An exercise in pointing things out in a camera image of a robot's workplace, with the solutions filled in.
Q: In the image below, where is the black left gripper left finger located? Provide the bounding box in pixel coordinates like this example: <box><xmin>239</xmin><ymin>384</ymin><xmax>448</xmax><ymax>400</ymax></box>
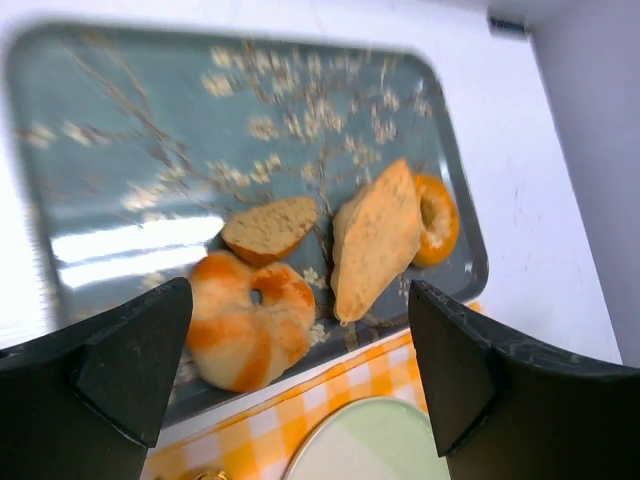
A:
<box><xmin>1</xmin><ymin>277</ymin><xmax>192</xmax><ymax>479</ymax></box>

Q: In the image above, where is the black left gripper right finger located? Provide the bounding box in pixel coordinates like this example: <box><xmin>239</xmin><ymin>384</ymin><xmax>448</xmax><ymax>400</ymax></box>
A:
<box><xmin>408</xmin><ymin>281</ymin><xmax>639</xmax><ymax>479</ymax></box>

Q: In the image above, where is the orange glazed bagel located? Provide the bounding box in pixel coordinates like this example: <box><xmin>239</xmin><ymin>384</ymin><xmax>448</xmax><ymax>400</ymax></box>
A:
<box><xmin>413</xmin><ymin>173</ymin><xmax>460</xmax><ymax>268</ymax></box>

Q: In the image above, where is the long pale bread loaf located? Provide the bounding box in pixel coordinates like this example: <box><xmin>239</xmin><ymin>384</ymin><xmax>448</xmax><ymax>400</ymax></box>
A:
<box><xmin>330</xmin><ymin>157</ymin><xmax>422</xmax><ymax>325</ymax></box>

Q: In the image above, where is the pale green round plate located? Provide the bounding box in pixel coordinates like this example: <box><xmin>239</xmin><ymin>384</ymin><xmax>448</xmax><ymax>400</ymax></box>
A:
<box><xmin>283</xmin><ymin>397</ymin><xmax>450</xmax><ymax>480</ymax></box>

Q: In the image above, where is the yellow checkered placemat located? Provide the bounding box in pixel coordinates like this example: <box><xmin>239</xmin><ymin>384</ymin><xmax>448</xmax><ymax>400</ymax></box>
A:
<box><xmin>141</xmin><ymin>333</ymin><xmax>427</xmax><ymax>479</ymax></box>

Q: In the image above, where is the blue floral serving tray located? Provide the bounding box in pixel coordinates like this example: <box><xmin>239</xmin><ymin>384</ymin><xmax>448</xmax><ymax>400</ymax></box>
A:
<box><xmin>4</xmin><ymin>21</ymin><xmax>489</xmax><ymax>427</ymax></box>

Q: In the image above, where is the black sticker label right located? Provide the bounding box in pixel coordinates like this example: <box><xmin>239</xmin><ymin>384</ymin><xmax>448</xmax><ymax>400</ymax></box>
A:
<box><xmin>488</xmin><ymin>16</ymin><xmax>528</xmax><ymax>36</ymax></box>

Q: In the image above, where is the striped twisted bread ring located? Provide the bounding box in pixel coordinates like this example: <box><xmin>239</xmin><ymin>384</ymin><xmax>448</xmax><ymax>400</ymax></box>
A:
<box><xmin>186</xmin><ymin>249</ymin><xmax>317</xmax><ymax>394</ymax></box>

